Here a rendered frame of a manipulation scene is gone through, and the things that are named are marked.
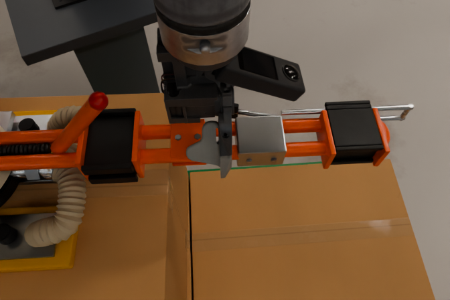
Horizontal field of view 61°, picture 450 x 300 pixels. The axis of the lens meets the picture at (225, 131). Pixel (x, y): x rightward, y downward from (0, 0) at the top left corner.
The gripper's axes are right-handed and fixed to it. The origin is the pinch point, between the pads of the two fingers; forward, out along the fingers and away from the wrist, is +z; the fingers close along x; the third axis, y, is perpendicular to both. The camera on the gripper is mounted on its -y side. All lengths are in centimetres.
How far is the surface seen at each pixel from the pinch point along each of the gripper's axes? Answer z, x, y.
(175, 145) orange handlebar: -1.3, 2.7, 7.3
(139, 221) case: 12.9, 9.1, 14.7
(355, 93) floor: 107, -80, -70
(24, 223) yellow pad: 10.6, 9.0, 32.5
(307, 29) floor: 107, -124, -53
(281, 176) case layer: 53, -14, -17
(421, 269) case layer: 53, 13, -50
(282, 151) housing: -1.2, 4.5, -7.8
